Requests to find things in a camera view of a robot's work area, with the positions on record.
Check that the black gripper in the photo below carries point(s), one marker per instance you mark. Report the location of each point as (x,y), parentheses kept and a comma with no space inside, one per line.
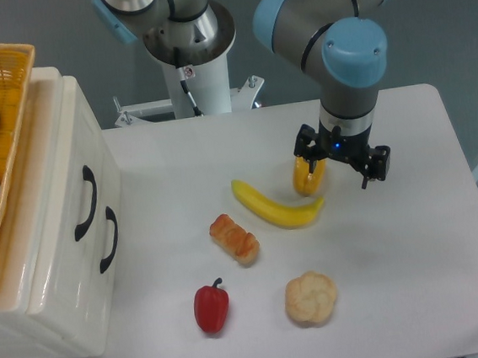
(371,162)

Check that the white drawer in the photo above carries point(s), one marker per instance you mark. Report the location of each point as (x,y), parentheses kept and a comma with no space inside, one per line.
(69,299)

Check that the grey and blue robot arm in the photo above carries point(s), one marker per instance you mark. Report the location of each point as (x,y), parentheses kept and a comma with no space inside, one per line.
(330,41)

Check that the white drawer cabinet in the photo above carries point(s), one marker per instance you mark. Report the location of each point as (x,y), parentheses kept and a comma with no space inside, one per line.
(20,234)

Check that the yellow bell pepper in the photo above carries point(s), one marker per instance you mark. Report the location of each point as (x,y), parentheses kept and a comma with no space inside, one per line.
(307,183)

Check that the yellow banana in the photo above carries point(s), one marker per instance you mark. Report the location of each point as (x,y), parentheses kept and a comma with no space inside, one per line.
(280,215)

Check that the glazed rectangular pastry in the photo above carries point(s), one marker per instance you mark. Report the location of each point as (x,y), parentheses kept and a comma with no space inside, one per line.
(243,246)

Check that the round flower-shaped bread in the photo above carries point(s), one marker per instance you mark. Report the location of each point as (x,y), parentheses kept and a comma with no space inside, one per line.
(310,298)

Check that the red bell pepper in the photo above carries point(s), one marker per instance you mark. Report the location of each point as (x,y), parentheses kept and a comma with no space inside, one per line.
(211,305)

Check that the yellow woven basket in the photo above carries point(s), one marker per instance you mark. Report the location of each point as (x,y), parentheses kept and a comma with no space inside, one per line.
(1,125)

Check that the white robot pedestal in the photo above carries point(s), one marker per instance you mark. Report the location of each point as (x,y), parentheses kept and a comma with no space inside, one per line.
(193,58)

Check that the black lower drawer handle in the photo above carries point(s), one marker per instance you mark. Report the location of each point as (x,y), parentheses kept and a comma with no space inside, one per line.
(111,242)

